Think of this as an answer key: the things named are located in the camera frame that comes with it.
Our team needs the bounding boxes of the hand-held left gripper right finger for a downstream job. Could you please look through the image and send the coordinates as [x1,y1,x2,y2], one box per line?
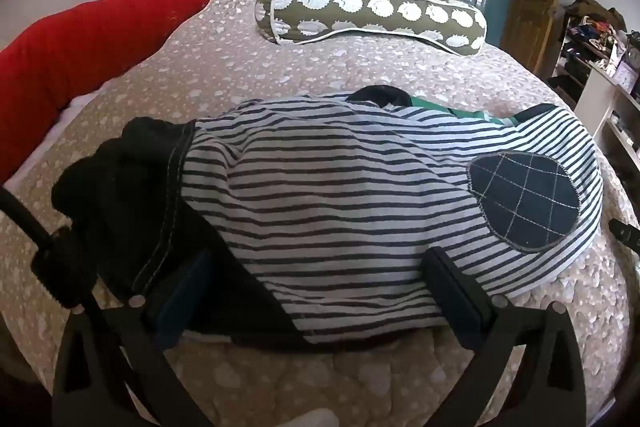
[422,247,589,427]

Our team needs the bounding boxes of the green striped cloth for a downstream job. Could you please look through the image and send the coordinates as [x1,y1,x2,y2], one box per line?
[410,97,521,128]

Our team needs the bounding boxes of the white bed sheet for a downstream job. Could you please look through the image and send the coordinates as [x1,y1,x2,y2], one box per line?
[59,91,103,124]

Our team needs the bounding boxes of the beige spotted quilt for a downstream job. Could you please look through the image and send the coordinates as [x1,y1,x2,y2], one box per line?
[0,0,640,427]

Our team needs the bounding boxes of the striped pants with dark waistband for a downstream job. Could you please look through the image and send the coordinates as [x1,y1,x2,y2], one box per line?
[51,86,604,353]

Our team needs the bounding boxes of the black cable with knurled connector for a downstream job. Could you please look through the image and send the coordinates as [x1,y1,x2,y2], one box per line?
[0,184,101,309]

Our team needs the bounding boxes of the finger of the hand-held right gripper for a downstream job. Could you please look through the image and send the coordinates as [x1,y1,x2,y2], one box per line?
[607,218,640,254]

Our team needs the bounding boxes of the red patterned pillow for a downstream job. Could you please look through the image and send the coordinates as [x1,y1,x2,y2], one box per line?
[0,0,334,184]

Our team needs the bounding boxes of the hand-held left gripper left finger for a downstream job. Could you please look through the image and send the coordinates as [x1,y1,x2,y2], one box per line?
[52,251,217,427]

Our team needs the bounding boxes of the cluttered shoe shelf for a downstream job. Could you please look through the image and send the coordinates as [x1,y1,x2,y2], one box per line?
[547,0,629,108]

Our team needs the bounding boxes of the olive bolster pillow white print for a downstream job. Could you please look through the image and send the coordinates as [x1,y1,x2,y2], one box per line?
[255,0,488,56]

